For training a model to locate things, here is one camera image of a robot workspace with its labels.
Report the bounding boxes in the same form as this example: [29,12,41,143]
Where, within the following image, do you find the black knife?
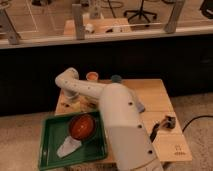
[150,123,160,142]

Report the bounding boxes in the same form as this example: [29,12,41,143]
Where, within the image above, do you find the black office chair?
[123,0,157,23]

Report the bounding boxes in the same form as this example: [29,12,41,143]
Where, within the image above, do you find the black cable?
[181,115,213,133]

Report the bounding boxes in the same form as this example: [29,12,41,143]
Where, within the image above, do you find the white crumpled cloth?
[57,136,82,158]

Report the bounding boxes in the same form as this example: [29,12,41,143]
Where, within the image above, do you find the grey metal post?
[164,0,185,34]
[0,9,20,45]
[72,4,85,40]

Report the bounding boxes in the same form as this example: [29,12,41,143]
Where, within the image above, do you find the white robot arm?
[55,68,164,171]

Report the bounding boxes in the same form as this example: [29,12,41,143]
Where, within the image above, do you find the blue cup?
[110,75,122,83]

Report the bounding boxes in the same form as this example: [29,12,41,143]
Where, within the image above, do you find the grey metal post left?
[0,9,20,45]

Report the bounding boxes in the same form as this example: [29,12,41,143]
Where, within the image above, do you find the grey metal post middle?
[72,4,85,40]

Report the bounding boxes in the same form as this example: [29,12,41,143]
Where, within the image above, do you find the yellow banana toy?
[80,98,98,111]

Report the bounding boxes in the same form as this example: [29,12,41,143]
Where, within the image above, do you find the green plastic tray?
[38,111,108,171]

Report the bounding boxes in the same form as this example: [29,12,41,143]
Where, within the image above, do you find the blue sponge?
[137,102,145,113]

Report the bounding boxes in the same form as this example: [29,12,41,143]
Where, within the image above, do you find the red bowl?
[69,114,95,140]

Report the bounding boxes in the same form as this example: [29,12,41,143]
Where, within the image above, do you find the grey metal post right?
[164,0,185,34]

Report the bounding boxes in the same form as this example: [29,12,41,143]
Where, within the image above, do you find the small wooden background table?
[64,18,131,36]

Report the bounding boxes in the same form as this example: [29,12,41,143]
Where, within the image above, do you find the orange and white cup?
[86,71,99,82]

